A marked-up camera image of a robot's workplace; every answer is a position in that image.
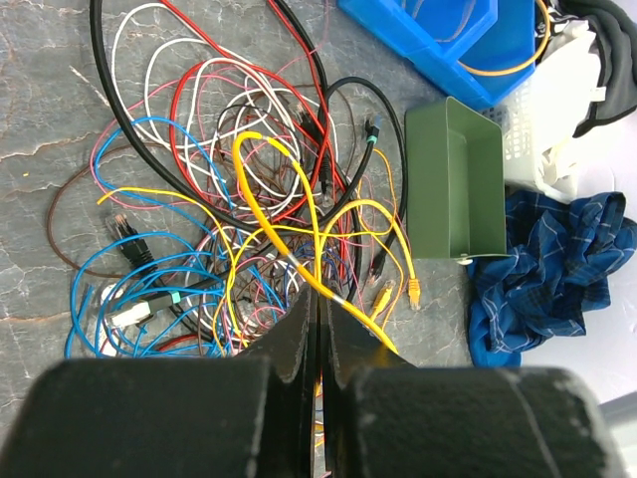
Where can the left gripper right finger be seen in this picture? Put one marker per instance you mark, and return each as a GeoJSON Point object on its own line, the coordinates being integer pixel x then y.
{"type": "Point", "coordinates": [386, 417]}

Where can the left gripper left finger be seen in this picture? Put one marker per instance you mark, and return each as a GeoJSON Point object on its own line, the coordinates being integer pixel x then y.
{"type": "Point", "coordinates": [245, 416]}

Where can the blue plaid shirt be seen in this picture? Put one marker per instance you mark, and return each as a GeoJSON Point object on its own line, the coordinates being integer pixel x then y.
{"type": "Point", "coordinates": [556, 267]}

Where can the green plastic tray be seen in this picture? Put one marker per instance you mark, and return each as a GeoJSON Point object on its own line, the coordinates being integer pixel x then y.
{"type": "Point", "coordinates": [456, 187]}

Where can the grey plastic tub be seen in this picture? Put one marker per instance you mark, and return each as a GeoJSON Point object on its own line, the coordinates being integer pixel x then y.
{"type": "Point", "coordinates": [523, 162]}

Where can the blue divided plastic bin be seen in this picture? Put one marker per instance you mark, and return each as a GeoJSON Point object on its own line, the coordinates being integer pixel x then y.
{"type": "Point", "coordinates": [468, 49]}

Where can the white garment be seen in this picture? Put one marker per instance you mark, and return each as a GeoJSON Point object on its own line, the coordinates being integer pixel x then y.
{"type": "Point", "coordinates": [562, 90]}

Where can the grey black-trimmed cloth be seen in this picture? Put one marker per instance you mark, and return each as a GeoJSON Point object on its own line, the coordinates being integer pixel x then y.
{"type": "Point", "coordinates": [616, 47]}

